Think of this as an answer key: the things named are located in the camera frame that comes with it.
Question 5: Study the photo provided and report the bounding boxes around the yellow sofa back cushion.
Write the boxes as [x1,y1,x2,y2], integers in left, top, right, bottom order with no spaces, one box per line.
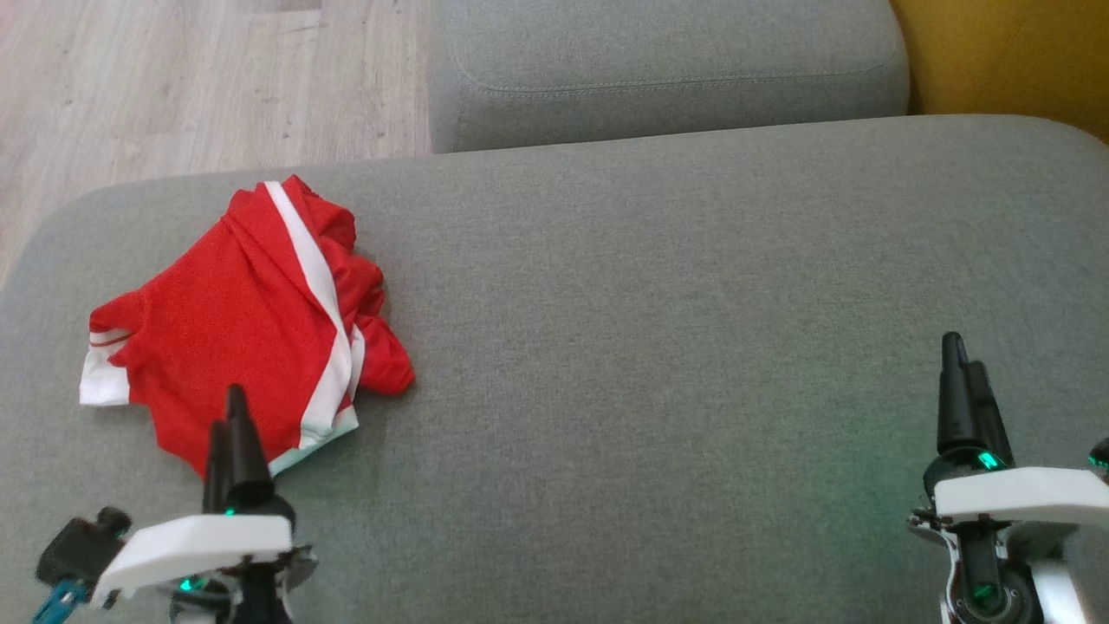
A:
[890,0,1109,146]

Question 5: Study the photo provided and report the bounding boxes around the red and white shorts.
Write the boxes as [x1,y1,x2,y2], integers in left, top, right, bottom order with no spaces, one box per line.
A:
[80,173,417,479]

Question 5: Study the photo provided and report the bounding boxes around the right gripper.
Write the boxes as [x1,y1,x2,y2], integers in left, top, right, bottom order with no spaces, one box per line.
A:
[908,332,1109,624]

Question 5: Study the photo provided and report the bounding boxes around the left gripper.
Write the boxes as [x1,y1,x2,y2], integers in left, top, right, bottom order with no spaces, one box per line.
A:
[91,386,318,624]

